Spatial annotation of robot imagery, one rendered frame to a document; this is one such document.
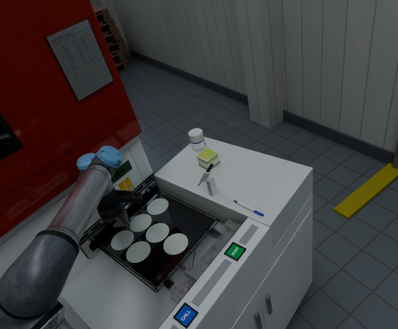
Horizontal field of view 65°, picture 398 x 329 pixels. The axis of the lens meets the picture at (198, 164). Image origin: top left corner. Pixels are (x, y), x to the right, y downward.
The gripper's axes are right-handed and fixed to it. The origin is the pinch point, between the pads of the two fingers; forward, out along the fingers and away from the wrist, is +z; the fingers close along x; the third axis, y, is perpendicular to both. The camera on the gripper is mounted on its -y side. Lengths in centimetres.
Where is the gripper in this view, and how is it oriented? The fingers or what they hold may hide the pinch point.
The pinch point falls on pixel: (129, 224)
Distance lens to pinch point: 131.5
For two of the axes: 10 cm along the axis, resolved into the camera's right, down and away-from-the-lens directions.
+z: 2.2, 7.6, 6.1
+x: 2.5, 5.6, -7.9
